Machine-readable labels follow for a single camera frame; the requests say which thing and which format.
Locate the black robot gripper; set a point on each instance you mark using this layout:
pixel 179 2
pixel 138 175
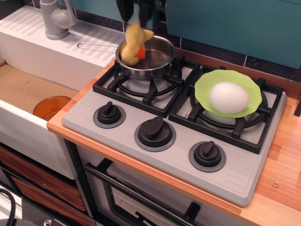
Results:
pixel 146 7

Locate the yellow stuffed duck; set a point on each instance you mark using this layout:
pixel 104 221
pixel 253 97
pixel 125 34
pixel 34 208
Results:
pixel 134 50

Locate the white egg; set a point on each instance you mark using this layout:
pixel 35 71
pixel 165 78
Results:
pixel 228 97

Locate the stainless steel pot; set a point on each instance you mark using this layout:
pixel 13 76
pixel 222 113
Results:
pixel 160 53

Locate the green plate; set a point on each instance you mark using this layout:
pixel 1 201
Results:
pixel 204 84

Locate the black left stove knob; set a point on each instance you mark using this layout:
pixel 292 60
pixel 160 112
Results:
pixel 109 116

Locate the black stove knob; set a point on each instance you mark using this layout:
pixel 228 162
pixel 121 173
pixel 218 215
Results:
pixel 207 157
pixel 109 116
pixel 155 135

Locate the black middle stove knob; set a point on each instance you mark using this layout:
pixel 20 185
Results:
pixel 155 135

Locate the grey toy stove top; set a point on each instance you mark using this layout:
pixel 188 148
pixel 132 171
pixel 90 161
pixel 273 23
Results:
pixel 235 182

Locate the black right stove knob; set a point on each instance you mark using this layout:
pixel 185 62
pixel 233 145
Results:
pixel 207 157

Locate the grey toy faucet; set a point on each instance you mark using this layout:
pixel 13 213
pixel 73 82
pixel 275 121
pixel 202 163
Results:
pixel 57 21

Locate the black left burner grate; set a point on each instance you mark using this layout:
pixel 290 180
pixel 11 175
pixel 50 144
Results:
pixel 157 96

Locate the black burner grate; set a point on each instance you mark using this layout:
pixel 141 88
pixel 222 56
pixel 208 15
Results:
pixel 248 132
pixel 157 96

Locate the white toy sink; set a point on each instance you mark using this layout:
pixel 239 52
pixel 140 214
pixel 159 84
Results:
pixel 33 68

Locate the orange plastic cup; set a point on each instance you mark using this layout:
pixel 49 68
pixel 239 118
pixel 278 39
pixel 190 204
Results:
pixel 49 107

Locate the black right burner grate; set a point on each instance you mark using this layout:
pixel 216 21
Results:
pixel 248 132

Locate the toy oven door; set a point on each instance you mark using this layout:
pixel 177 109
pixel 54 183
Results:
pixel 131 199

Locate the wooden drawer cabinet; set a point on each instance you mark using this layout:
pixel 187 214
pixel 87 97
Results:
pixel 44 186

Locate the black oven door handle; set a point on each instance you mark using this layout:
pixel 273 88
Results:
pixel 186 220

